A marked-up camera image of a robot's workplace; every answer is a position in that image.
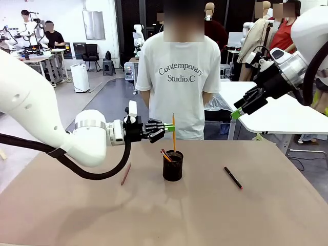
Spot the black office chair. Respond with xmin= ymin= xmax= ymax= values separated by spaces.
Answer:
xmin=81 ymin=44 xmax=102 ymax=73

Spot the person in white t-shirt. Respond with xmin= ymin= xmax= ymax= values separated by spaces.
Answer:
xmin=135 ymin=0 xmax=222 ymax=141

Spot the black plastic stool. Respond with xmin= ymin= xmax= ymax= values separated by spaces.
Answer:
xmin=102 ymin=59 xmax=117 ymax=76

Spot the pink pen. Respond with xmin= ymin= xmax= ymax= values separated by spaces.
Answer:
xmin=120 ymin=161 xmax=132 ymax=186

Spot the man in black t-shirt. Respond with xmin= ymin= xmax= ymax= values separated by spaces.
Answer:
xmin=44 ymin=20 xmax=66 ymax=50

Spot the yellow pencil with pink eraser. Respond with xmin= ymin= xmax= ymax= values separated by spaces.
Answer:
xmin=172 ymin=113 xmax=177 ymax=153

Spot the man in white shirt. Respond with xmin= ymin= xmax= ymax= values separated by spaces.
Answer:
xmin=20 ymin=9 xmax=39 ymax=34

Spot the white humanoid robot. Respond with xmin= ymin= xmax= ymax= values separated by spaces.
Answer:
xmin=15 ymin=20 xmax=50 ymax=50

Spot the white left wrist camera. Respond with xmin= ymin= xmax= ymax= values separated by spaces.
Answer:
xmin=127 ymin=100 xmax=138 ymax=124

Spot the white side table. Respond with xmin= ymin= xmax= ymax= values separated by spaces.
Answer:
xmin=219 ymin=80 xmax=328 ymax=141

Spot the clear plastic bag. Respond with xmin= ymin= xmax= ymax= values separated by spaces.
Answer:
xmin=204 ymin=92 xmax=233 ymax=111

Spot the silver wall panel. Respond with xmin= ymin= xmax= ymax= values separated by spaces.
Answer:
xmin=82 ymin=10 xmax=106 ymax=41

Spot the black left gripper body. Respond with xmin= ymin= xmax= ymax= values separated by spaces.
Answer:
xmin=122 ymin=114 xmax=147 ymax=144

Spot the white background desk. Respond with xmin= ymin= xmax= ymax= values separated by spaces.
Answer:
xmin=14 ymin=48 xmax=69 ymax=86

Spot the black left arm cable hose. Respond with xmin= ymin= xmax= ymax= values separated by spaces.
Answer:
xmin=0 ymin=132 xmax=132 ymax=180

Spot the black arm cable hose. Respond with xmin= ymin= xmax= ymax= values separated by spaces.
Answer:
xmin=301 ymin=43 xmax=328 ymax=106
xmin=0 ymin=132 xmax=132 ymax=180

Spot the black pen with red end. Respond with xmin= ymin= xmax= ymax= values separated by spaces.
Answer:
xmin=223 ymin=166 xmax=243 ymax=190

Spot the mannequin in dark red top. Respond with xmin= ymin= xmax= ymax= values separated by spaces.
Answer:
xmin=204 ymin=2 xmax=229 ymax=50

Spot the computer tower with lights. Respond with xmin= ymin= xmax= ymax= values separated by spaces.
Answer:
xmin=124 ymin=62 xmax=139 ymax=81

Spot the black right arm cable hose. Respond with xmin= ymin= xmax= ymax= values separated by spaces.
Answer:
xmin=301 ymin=43 xmax=328 ymax=106

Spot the figure in red shirt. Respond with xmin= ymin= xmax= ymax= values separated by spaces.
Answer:
xmin=270 ymin=1 xmax=302 ymax=55

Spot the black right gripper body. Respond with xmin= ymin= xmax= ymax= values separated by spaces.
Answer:
xmin=255 ymin=67 xmax=299 ymax=100

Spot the black mesh pen holder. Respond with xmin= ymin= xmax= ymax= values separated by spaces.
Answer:
xmin=162 ymin=150 xmax=185 ymax=182

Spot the white air purifier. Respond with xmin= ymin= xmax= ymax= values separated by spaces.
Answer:
xmin=70 ymin=64 xmax=91 ymax=94

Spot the black floor cable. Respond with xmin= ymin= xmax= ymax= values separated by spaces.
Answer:
xmin=287 ymin=148 xmax=328 ymax=172

